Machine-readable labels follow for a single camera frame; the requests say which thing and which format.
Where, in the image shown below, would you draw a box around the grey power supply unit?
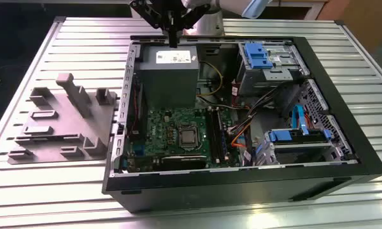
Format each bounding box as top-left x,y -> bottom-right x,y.
135,45 -> 200,109

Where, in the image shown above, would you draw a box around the orange and yellow wires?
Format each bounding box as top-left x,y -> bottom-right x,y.
230,119 -> 253,150

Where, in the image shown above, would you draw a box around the black RAM slot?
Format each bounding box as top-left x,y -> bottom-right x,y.
207,107 -> 219,163
215,107 -> 226,163

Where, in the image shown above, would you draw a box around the blue plastic drive latch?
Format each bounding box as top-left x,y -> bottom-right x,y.
246,42 -> 267,59
250,58 -> 273,70

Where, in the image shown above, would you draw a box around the silver CPU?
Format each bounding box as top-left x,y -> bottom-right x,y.
179,130 -> 198,144

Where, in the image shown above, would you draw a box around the metal drive cage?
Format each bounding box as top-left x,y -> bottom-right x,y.
237,42 -> 310,96

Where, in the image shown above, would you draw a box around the yellow wire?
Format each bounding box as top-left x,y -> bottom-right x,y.
196,61 -> 225,97

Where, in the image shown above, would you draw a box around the hard disk in blue carrier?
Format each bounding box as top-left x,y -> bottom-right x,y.
267,128 -> 334,150

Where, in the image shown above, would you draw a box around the grey parts rack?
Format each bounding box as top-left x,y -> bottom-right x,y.
7,73 -> 120,165

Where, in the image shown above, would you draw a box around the black open PC case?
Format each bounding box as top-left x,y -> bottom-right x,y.
102,35 -> 382,214

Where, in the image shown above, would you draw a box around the green motherboard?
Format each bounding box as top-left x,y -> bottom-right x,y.
123,107 -> 243,172

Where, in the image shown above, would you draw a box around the metal CPU socket cover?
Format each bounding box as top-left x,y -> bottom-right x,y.
176,123 -> 200,151

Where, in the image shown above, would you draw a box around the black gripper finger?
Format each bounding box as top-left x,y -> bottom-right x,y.
174,3 -> 211,48
130,0 -> 175,48

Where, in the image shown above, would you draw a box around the black cable bundle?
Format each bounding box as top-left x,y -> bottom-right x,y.
246,81 -> 303,120

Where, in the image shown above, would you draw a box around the black graphics card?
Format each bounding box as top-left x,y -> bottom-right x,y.
159,154 -> 209,170

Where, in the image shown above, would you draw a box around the blue flat data wire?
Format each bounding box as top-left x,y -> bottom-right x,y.
291,104 -> 310,136

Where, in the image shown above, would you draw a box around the wooden cabinet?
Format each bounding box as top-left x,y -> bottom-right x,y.
314,0 -> 382,52

